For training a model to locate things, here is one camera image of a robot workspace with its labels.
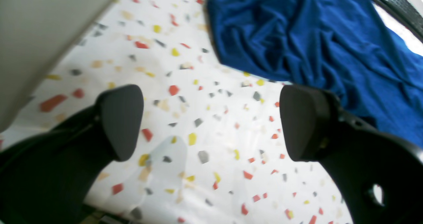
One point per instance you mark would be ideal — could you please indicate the dark blue t-shirt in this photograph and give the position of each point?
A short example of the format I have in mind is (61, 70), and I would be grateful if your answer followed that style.
(338, 45)

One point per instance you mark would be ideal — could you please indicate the grey monitor edge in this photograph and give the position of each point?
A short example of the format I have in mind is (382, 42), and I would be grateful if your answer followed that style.
(34, 35)

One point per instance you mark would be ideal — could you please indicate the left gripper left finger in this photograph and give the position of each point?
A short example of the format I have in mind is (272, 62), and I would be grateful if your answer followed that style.
(45, 178)

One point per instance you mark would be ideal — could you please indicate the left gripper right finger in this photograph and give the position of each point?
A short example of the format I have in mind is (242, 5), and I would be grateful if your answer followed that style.
(379, 175)

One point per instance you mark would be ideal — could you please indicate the black computer keyboard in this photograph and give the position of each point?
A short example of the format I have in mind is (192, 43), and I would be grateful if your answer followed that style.
(405, 13)

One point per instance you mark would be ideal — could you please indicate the terrazzo patterned table cloth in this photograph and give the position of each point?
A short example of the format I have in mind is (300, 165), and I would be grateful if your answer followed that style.
(210, 148)

